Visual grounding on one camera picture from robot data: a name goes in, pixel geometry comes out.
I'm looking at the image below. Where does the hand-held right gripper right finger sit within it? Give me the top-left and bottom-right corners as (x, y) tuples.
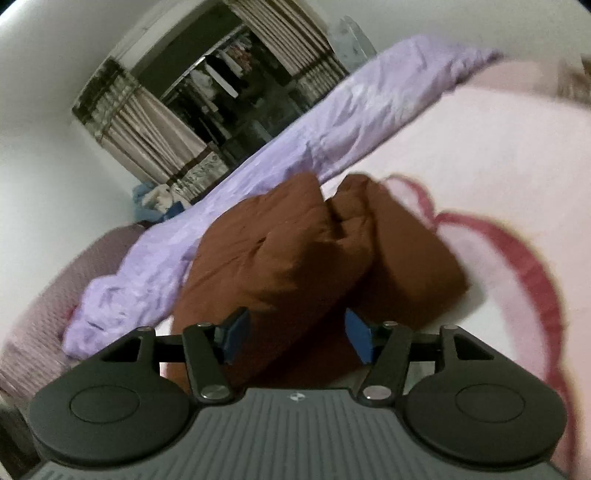
(345, 308), (498, 408)

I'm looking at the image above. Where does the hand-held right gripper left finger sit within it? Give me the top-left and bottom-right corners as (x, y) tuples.
(97, 307), (251, 406)

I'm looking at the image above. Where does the brown padded jacket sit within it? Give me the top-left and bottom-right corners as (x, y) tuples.
(166, 172), (472, 393)

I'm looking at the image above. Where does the pile of clothes blue white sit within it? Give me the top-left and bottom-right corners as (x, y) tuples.
(131, 182), (188, 224)

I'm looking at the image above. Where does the row of hanging clothes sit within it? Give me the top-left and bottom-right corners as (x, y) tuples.
(182, 30), (262, 125)

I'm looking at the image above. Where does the purple duvet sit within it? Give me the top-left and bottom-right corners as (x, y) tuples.
(62, 37), (506, 360)

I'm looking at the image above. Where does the mauve quilted pillow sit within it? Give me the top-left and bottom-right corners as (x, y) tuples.
(0, 224), (146, 407)

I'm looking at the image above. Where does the pink printed bed sheet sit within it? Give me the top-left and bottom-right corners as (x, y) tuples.
(154, 58), (591, 480)

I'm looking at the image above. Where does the beige patterned curtain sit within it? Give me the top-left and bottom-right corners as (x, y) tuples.
(71, 58), (220, 206)
(225, 0), (349, 95)

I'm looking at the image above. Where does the fan in plastic cover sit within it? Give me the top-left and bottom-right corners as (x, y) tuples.
(330, 15), (377, 63)

